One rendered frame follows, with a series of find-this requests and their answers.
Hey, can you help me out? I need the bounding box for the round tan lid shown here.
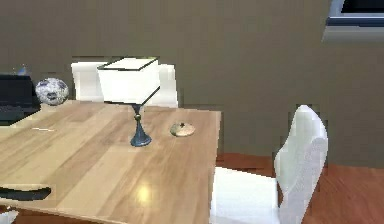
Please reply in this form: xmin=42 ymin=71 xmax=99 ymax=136
xmin=169 ymin=121 xmax=197 ymax=138

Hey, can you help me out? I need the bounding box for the white shade table lamp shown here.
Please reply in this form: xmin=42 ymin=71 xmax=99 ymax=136
xmin=96 ymin=56 xmax=162 ymax=148

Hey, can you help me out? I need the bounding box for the light wooden table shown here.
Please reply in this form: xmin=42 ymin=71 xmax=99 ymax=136
xmin=0 ymin=99 xmax=222 ymax=224

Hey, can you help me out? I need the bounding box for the white chair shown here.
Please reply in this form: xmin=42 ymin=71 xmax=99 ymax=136
xmin=70 ymin=61 xmax=179 ymax=109
xmin=209 ymin=104 xmax=329 ymax=224

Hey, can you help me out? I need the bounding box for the blue white patterned ball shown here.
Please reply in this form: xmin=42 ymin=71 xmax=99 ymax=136
xmin=35 ymin=77 xmax=70 ymax=107

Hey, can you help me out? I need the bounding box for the black laptop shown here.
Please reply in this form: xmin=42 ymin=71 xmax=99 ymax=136
xmin=0 ymin=73 xmax=42 ymax=127

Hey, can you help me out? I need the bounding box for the black curved flat object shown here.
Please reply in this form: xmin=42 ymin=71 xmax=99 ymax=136
xmin=0 ymin=186 xmax=52 ymax=202

